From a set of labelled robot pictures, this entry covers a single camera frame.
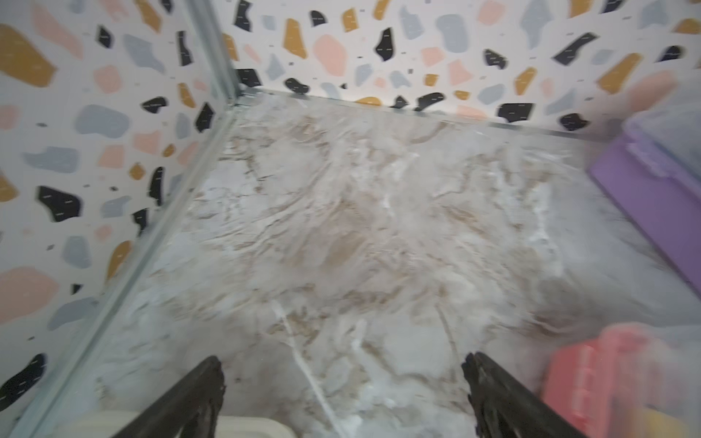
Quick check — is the pink toolbox with clear lid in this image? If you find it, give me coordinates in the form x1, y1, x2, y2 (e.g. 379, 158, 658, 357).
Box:
541, 323, 700, 437

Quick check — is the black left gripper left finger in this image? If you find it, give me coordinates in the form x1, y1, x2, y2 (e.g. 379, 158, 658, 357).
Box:
114, 356, 226, 438

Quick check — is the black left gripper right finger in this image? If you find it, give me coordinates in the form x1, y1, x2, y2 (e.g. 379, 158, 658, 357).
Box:
461, 351, 585, 438

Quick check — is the purple toolbox with clear lid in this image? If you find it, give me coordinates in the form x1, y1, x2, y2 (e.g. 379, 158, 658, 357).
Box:
589, 80, 700, 291

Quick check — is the aluminium corner post left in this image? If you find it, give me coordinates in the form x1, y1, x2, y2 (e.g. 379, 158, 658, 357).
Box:
185, 0, 242, 107

